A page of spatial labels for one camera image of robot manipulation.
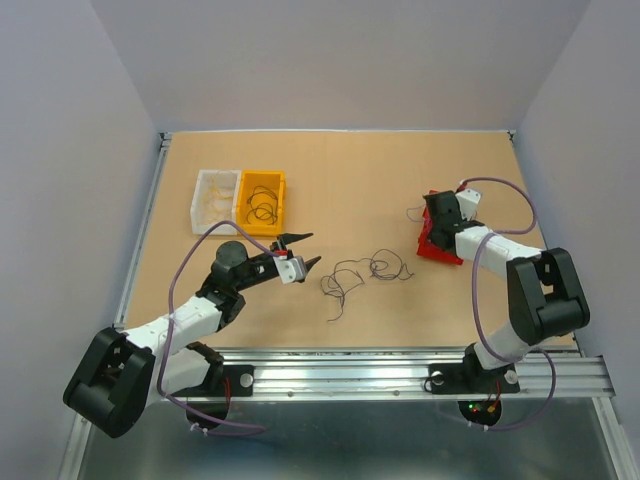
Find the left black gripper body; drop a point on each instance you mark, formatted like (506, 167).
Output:
(259, 269)

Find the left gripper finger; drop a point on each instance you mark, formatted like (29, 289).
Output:
(307, 265)
(286, 239)

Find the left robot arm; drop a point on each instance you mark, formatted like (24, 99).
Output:
(124, 372)

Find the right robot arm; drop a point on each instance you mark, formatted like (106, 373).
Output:
(545, 297)

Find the yellow plastic bin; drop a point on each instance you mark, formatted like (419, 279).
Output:
(260, 206)

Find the white plastic bin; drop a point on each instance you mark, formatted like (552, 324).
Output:
(215, 198)

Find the red plastic bin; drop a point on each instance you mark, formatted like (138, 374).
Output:
(426, 249)

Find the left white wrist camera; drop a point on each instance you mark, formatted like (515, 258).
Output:
(290, 268)

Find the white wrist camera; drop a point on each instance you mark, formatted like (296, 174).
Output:
(290, 268)
(468, 200)

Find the aluminium front rail frame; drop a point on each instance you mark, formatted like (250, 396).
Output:
(299, 375)

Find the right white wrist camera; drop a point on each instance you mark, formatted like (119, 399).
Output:
(468, 200)

